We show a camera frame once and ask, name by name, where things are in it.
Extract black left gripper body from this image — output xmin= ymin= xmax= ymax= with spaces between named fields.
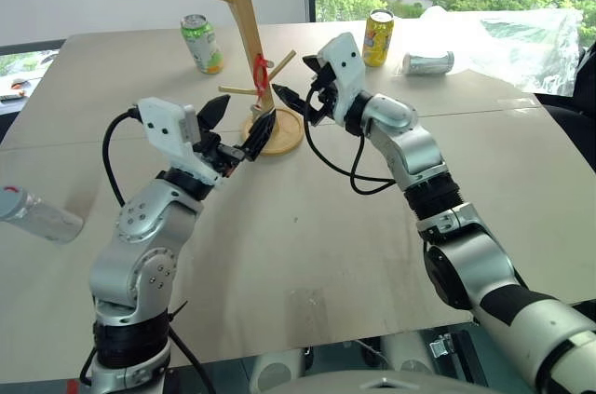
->
xmin=191 ymin=126 xmax=246 ymax=179

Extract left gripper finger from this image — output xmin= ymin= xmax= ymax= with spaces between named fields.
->
xmin=242 ymin=109 xmax=279 ymax=163
xmin=196 ymin=94 xmax=232 ymax=134

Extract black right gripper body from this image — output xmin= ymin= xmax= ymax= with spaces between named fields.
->
xmin=306 ymin=64 xmax=339 ymax=127

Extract wooden tree stand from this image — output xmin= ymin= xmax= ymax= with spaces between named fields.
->
xmin=171 ymin=0 xmax=305 ymax=156

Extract red ribbon loop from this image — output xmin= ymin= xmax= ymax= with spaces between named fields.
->
xmin=250 ymin=52 xmax=274 ymax=124

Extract yellow drink can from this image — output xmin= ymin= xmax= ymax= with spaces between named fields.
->
xmin=361 ymin=8 xmax=396 ymax=69

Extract green drink can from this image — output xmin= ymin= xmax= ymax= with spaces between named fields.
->
xmin=180 ymin=13 xmax=225 ymax=75

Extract silver drink can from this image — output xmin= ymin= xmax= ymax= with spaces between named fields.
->
xmin=400 ymin=50 xmax=455 ymax=76

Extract silver cylinder with red mark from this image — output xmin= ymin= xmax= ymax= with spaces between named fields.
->
xmin=0 ymin=185 xmax=86 ymax=245

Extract clear plastic bag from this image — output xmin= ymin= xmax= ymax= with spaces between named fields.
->
xmin=417 ymin=5 xmax=585 ymax=98

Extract white rounded table leg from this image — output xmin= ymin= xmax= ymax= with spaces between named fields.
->
xmin=250 ymin=348 xmax=306 ymax=394
xmin=380 ymin=332 xmax=435 ymax=373

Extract black chair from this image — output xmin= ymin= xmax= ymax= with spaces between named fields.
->
xmin=532 ymin=41 xmax=596 ymax=158

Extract grey robot torso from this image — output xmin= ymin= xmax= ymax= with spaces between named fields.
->
xmin=273 ymin=367 xmax=491 ymax=394

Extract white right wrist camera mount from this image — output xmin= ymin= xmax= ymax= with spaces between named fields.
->
xmin=318 ymin=32 xmax=366 ymax=128

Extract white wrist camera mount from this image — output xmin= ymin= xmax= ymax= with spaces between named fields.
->
xmin=136 ymin=97 xmax=223 ymax=186
xmin=318 ymin=32 xmax=366 ymax=128

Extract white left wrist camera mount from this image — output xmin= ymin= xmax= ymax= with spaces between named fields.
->
xmin=136 ymin=97 xmax=223 ymax=186

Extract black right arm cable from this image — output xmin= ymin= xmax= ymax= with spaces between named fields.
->
xmin=303 ymin=86 xmax=398 ymax=197

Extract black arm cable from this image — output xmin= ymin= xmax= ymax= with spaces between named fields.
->
xmin=303 ymin=86 xmax=398 ymax=197
xmin=102 ymin=106 xmax=142 ymax=207

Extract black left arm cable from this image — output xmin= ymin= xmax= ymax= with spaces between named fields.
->
xmin=102 ymin=106 xmax=142 ymax=207

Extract thin black cable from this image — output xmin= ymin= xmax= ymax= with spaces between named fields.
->
xmin=168 ymin=299 xmax=218 ymax=394

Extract metal clamp bracket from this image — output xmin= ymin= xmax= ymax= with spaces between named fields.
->
xmin=429 ymin=334 xmax=456 ymax=359

